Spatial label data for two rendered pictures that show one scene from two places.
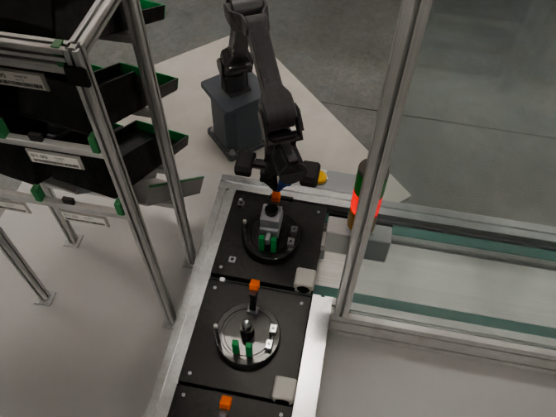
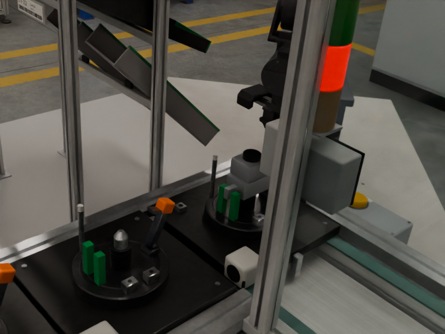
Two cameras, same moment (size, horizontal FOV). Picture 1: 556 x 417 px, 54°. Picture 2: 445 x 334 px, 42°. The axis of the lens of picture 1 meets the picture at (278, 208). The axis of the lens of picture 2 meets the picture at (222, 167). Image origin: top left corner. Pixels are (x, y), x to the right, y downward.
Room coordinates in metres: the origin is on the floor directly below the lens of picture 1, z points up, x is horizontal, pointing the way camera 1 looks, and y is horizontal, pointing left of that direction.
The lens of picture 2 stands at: (-0.01, -0.41, 1.55)
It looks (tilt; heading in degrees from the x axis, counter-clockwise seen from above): 30 degrees down; 34
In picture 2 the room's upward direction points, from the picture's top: 6 degrees clockwise
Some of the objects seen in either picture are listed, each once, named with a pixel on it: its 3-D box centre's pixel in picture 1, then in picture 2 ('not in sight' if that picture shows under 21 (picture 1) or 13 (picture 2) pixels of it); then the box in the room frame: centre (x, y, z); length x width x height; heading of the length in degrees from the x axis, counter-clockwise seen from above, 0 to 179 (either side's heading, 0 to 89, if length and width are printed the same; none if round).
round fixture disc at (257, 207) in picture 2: (271, 236); (245, 211); (0.70, 0.01, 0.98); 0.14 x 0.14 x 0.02
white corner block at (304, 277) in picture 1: (304, 280); (244, 268); (0.59, -0.06, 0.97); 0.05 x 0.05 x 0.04; 80
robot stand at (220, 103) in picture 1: (237, 113); not in sight; (1.14, 0.12, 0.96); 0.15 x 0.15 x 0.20; 34
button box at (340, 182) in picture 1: (318, 185); not in sight; (0.90, -0.11, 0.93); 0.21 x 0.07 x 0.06; 80
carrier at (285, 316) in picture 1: (246, 328); (120, 252); (0.45, 0.06, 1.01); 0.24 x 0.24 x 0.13; 80
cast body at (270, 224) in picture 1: (270, 221); (245, 173); (0.69, 0.02, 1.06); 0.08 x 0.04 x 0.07; 170
